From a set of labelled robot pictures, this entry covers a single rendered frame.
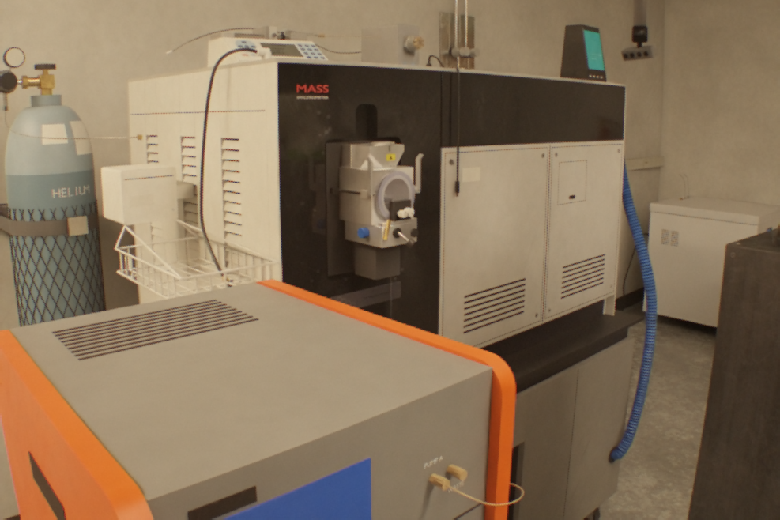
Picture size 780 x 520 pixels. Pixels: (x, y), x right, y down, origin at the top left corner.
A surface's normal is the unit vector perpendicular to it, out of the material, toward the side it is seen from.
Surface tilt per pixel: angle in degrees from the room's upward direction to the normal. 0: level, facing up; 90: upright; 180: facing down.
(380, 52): 90
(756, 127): 90
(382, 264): 90
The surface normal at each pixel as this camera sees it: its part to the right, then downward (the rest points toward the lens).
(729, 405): -0.79, 0.11
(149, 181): 0.68, 0.13
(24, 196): -0.09, 0.18
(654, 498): 0.00, -0.98
